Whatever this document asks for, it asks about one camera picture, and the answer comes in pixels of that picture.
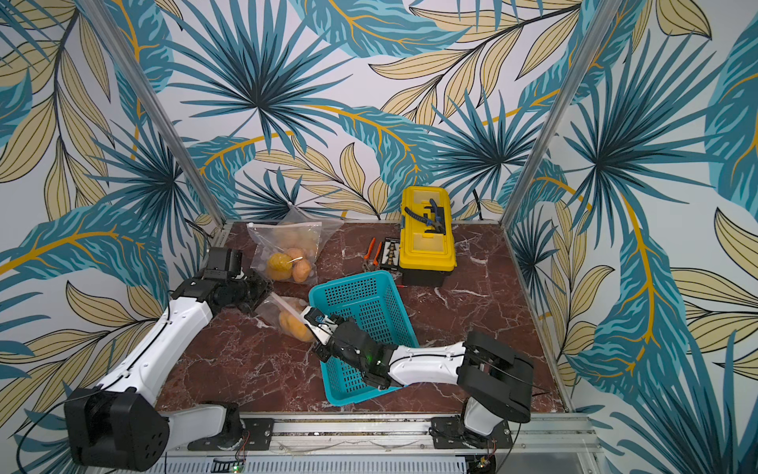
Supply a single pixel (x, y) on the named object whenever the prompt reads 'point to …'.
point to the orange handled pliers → (368, 265)
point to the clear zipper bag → (295, 215)
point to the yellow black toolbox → (426, 251)
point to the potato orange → (300, 271)
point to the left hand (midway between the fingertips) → (273, 289)
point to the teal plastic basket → (375, 299)
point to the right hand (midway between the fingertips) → (308, 322)
